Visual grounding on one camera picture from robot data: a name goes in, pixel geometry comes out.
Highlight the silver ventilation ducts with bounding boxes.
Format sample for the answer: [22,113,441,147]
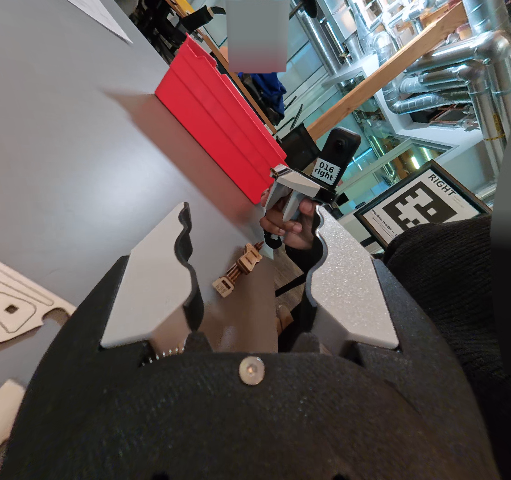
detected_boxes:
[375,0,511,141]

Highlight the black chair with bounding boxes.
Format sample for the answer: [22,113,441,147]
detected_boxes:
[281,122,320,169]

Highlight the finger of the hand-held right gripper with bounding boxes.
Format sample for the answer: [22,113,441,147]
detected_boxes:
[270,166,320,199]

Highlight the black framed sign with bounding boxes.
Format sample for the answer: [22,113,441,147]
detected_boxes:
[355,160,491,249]

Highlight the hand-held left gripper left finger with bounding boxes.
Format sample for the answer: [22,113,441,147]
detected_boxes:
[100,202,205,349]

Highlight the wooden puzzle sheet with cutouts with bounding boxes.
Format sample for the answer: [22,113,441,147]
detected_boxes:
[0,262,77,449]

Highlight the red storage bin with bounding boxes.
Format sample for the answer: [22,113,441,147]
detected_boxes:
[155,33,287,205]

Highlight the wooden beam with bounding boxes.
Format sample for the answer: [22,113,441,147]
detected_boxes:
[307,7,468,139]

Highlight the person's right hand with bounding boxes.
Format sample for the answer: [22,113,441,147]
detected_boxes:
[259,188,320,251]

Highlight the wooden model assembly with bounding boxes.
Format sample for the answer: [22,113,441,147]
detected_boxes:
[212,242,264,298]

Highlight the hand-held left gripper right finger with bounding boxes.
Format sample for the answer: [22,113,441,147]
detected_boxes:
[305,205,400,355]

